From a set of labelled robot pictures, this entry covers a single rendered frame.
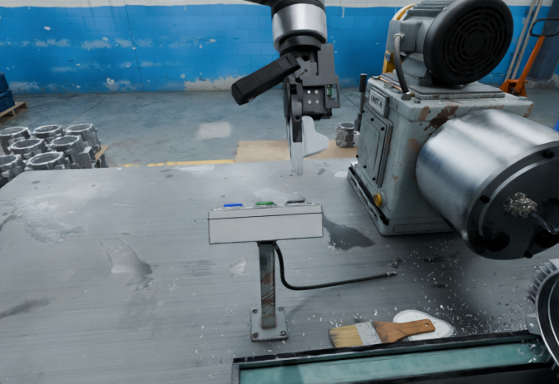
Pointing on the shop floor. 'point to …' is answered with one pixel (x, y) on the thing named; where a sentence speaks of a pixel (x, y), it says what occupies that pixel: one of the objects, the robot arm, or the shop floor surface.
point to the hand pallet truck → (516, 87)
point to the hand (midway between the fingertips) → (294, 167)
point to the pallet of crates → (9, 103)
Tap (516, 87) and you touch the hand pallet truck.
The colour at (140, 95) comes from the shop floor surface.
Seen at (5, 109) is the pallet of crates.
